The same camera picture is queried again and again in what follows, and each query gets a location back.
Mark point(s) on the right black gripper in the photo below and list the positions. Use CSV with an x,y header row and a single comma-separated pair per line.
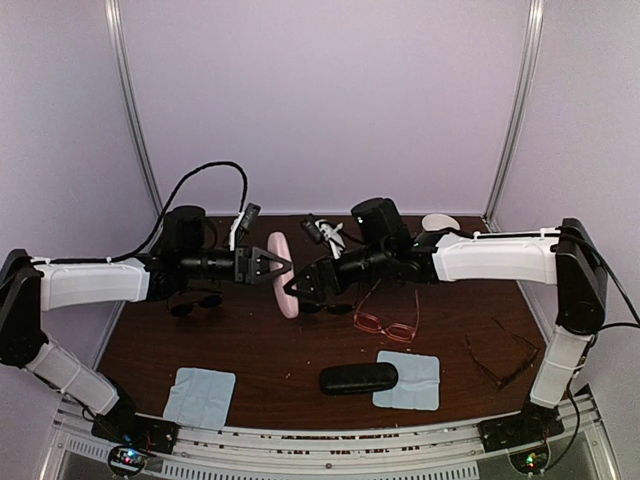
x,y
315,272

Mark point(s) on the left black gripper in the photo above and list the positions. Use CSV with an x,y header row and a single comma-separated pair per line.
x,y
247,258

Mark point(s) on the pink glasses case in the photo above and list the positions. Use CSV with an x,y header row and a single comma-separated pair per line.
x,y
277,244

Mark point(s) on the black glasses case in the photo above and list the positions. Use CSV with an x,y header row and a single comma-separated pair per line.
x,y
355,379

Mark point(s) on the blue cleaning cloth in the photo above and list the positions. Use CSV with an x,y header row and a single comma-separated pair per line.
x,y
200,398
418,386

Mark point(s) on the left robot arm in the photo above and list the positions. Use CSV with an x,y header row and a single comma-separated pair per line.
x,y
31,287

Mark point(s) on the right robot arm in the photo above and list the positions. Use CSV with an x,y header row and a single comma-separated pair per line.
x,y
563,256

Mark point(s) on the black sunglasses dark lenses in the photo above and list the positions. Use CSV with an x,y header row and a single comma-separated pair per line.
x,y
332,309

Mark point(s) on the white ceramic bowl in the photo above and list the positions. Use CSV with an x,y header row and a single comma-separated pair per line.
x,y
437,222

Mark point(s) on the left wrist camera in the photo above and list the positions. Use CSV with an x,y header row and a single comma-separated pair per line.
x,y
242,224

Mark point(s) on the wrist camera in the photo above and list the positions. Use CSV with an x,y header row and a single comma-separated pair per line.
x,y
242,224
322,231

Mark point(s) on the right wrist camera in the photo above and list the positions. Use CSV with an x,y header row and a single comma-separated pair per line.
x,y
322,231

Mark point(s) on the pink frame glasses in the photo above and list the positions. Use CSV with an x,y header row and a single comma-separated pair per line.
x,y
403,331

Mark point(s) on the thin black frame glasses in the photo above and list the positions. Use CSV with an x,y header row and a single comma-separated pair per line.
x,y
182,307

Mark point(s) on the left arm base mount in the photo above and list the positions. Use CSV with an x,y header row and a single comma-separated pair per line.
x,y
136,444

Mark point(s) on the tortoise frame glasses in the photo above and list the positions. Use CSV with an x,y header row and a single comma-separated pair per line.
x,y
503,357

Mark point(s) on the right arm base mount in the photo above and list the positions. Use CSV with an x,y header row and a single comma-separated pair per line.
x,y
524,436

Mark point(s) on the left aluminium frame post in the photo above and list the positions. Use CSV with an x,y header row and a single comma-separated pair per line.
x,y
118,42

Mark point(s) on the aluminium frame post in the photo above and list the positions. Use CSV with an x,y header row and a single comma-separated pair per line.
x,y
118,42
526,73

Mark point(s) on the front aluminium rail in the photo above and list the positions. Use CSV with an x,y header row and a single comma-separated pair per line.
x,y
439,451

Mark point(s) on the right aluminium frame post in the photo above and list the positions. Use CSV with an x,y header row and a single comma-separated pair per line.
x,y
526,73

